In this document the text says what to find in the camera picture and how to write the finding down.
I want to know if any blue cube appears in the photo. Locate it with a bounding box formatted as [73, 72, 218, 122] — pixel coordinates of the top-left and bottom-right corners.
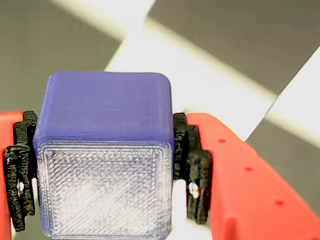
[32, 71, 175, 240]

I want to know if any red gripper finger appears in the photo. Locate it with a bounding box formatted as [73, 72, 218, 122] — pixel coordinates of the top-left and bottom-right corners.
[172, 112, 320, 240]
[0, 109, 39, 240]

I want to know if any black white marker mat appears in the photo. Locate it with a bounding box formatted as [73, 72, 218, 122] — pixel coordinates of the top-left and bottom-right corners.
[0, 0, 320, 240]

